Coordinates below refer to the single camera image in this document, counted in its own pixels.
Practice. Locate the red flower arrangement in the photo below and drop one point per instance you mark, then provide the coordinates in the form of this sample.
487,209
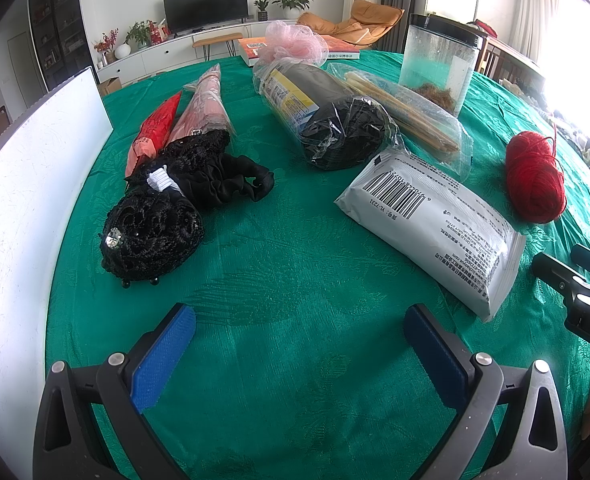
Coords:
107,42

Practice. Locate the black television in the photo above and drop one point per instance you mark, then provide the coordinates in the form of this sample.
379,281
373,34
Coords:
205,5

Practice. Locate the bushy green potted plant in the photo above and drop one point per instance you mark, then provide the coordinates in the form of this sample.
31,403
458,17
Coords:
137,35

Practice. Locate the dark fabric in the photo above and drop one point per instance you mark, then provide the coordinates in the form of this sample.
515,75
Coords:
325,110

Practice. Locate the large potted plant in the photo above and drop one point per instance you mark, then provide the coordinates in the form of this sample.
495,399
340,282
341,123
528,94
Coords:
290,0

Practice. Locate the red packet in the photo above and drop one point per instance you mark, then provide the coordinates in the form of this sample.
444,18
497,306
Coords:
155,125

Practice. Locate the red cloth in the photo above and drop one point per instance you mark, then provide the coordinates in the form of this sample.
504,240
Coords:
484,27

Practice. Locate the bag of wooden sticks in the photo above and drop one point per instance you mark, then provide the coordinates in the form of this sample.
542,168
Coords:
415,115

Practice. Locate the small potted plant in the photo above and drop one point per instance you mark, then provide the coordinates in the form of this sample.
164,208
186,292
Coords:
261,10

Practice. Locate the pink patterned packet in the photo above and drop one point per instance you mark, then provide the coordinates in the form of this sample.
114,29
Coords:
205,100

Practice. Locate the white television cabinet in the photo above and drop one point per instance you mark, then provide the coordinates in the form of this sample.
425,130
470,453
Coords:
165,55

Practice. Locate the white cardboard box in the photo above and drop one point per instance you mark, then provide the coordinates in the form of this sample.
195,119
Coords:
25,185

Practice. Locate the orange lounge chair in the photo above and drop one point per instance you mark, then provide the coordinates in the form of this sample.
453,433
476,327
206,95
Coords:
365,20

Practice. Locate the white sheer curtain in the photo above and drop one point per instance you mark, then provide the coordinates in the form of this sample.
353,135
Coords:
545,5

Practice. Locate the green tablecloth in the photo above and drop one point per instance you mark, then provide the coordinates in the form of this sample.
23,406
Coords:
275,270

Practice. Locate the brown cardboard box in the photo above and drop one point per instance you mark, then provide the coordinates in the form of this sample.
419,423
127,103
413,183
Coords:
110,86

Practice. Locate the dark display cabinet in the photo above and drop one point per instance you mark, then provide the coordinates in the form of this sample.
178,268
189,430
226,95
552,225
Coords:
60,20

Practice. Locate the white plastic packet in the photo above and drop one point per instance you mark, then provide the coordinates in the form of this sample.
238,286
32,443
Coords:
425,220

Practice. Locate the red yarn ball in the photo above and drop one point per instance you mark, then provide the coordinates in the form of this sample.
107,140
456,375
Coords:
535,175

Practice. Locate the clear jar with black lid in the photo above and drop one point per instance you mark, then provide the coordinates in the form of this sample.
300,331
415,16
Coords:
435,60

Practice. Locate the black scrunchie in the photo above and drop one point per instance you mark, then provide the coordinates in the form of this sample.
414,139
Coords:
235,180

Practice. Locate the cluttered items pile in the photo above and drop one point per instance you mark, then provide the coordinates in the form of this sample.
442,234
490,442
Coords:
585,150

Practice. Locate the black lace hair net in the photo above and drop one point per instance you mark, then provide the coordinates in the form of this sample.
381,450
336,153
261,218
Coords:
150,230

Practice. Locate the wooden railing crib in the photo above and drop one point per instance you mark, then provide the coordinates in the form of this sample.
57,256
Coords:
500,55

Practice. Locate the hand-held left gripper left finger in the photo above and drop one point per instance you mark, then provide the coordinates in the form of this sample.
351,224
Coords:
165,355

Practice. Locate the orange book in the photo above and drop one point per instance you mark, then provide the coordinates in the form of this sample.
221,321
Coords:
250,50

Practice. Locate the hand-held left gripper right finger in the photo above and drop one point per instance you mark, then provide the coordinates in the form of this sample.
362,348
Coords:
435,355

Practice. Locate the white round vase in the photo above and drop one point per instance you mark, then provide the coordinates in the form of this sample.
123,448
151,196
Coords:
122,51

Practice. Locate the pink mesh bath sponge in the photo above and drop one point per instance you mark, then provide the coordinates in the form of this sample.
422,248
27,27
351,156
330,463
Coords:
295,42

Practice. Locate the red gift box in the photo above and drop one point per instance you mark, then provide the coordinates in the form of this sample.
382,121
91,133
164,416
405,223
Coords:
157,35

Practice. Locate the wooden bench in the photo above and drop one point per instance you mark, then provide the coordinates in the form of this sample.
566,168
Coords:
217,37

